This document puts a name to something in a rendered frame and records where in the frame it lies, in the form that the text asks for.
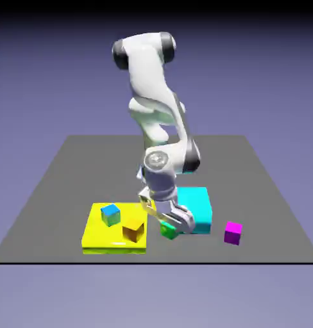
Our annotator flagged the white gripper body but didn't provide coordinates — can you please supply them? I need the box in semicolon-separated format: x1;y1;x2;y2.
138;195;196;234

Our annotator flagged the small green cube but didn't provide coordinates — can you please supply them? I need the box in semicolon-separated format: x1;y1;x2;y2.
159;221;180;241

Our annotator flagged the small orange cube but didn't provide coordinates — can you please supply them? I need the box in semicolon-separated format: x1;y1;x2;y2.
122;219;146;243

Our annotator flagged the small magenta cube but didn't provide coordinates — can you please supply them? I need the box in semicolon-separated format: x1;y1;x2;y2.
223;221;244;246

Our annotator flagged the small blue cube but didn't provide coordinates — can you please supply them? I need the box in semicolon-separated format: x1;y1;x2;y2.
100;203;122;228

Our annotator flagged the large cyan box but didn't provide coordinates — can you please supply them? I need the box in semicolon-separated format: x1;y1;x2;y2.
175;186;214;234

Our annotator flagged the large yellow box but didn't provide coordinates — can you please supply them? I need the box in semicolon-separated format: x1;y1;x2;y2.
81;202;158;255

